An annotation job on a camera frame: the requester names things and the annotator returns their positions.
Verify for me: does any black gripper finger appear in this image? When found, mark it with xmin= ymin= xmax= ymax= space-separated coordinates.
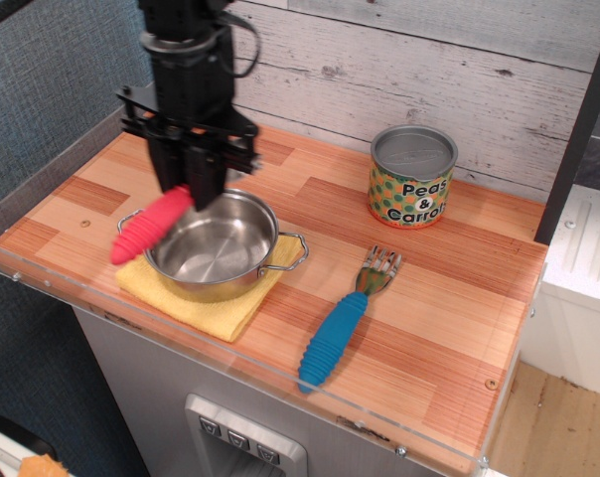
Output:
xmin=185 ymin=147 xmax=226 ymax=211
xmin=147 ymin=137 xmax=187 ymax=193

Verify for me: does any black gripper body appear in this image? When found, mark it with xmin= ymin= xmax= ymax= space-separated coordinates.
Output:
xmin=117 ymin=44 xmax=258 ymax=174

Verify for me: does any red handled spoon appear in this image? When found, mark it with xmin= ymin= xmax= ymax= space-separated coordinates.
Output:
xmin=109 ymin=182 xmax=201 ymax=265

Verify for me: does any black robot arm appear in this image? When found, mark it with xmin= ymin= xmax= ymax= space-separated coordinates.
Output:
xmin=117 ymin=1 xmax=258 ymax=210

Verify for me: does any stainless steel pot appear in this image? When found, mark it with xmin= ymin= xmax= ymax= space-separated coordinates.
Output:
xmin=142 ymin=189 xmax=309 ymax=302

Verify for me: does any yellow folded cloth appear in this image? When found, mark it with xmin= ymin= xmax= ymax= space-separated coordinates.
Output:
xmin=115 ymin=236 xmax=308 ymax=343

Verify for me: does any peas and carrots can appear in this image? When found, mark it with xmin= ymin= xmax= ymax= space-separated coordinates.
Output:
xmin=368 ymin=125 xmax=458 ymax=230

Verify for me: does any grey toy kitchen cabinet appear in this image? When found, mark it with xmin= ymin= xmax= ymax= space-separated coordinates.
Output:
xmin=75 ymin=309 xmax=435 ymax=476

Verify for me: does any silver button panel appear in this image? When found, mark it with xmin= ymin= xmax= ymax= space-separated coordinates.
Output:
xmin=185 ymin=394 xmax=308 ymax=476

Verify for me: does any orange object bottom left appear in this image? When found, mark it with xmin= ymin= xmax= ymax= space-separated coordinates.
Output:
xmin=18 ymin=454 xmax=70 ymax=477

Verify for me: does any white side cabinet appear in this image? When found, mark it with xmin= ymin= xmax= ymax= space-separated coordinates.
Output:
xmin=520 ymin=185 xmax=600 ymax=394

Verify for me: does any blue handled fork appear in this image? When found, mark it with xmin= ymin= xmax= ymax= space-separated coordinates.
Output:
xmin=298 ymin=245 xmax=402 ymax=394

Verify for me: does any clear acrylic guard rail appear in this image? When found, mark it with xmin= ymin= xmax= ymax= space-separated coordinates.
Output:
xmin=0 ymin=117 xmax=546 ymax=476

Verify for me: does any dark right upright post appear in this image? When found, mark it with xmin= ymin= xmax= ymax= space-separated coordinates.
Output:
xmin=534 ymin=52 xmax=600 ymax=245

